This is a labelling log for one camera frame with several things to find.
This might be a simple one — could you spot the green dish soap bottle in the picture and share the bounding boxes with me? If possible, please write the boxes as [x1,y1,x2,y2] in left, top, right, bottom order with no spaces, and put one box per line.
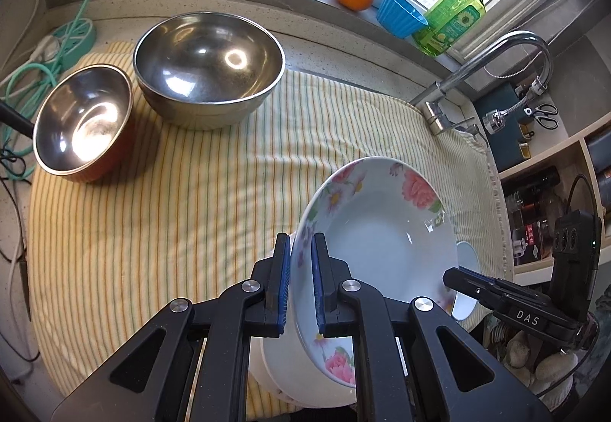
[413,0,499,58]

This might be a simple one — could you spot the beige wooden shelf unit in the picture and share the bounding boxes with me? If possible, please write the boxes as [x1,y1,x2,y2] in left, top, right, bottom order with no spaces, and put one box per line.
[496,116,611,289]

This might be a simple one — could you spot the large steel bowl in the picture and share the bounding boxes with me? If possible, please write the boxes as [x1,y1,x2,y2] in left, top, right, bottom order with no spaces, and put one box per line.
[133,12,286,131]

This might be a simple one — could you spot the dark teal knife holder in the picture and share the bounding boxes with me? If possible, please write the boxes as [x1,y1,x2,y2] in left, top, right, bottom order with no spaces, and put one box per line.
[475,83,569,175]

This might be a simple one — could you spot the large white floral plate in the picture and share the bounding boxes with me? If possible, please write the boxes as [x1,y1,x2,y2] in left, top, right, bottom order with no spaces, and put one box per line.
[249,241,358,409]

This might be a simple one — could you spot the plain white bowl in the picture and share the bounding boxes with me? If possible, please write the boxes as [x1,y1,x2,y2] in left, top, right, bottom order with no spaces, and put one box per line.
[451,241,481,322]

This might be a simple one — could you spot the black handled scissors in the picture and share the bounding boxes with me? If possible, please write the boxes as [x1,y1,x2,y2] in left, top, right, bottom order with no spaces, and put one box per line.
[532,103,559,131]

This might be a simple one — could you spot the black bottle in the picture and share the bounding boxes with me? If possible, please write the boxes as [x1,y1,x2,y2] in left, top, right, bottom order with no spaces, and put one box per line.
[503,167,559,194]

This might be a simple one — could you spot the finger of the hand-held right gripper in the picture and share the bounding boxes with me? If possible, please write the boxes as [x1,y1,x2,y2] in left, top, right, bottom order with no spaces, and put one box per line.
[459,266,507,288]
[442,267,499,308]

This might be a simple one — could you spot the blue ribbed cup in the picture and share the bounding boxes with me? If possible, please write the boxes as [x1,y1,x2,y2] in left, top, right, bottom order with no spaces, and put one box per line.
[376,0,429,40]

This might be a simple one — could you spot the chrome faucet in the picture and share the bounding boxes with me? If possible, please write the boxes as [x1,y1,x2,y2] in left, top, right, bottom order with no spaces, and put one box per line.
[409,31,554,137]

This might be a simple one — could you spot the white power cable with plug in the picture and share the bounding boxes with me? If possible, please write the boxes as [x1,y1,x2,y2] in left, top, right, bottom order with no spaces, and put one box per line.
[0,0,63,86]

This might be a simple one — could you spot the dark liquid jug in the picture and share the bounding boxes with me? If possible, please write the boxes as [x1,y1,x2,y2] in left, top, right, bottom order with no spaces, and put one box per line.
[587,131,611,175]

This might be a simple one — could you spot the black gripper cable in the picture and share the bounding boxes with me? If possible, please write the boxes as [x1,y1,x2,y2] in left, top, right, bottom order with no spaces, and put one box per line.
[566,174,603,222]

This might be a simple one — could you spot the black tripod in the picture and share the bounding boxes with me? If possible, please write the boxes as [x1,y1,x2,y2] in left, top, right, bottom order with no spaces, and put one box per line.
[0,102,34,136]

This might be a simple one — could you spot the yellow striped cloth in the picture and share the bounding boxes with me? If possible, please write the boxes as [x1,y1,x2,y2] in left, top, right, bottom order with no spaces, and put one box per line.
[29,40,514,418]

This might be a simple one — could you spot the round teal power strip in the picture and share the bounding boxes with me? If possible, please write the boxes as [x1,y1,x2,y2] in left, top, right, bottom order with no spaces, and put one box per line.
[48,18,99,65]

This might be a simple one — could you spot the small red steel bowl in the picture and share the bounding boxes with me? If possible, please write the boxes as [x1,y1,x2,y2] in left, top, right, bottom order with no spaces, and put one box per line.
[32,64,137,184]

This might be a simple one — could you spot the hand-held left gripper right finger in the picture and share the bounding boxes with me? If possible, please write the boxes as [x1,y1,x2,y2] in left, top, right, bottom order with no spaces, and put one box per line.
[311,233,552,422]

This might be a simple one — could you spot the dark printed box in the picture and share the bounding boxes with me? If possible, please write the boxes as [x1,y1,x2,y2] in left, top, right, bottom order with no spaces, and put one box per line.
[511,219,557,265]

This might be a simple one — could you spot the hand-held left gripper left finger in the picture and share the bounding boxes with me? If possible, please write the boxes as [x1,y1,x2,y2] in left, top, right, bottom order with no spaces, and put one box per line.
[50,233,292,422]

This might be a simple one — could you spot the pale blue floral plate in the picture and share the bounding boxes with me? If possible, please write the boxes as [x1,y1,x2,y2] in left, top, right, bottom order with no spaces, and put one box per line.
[289,156,460,396]

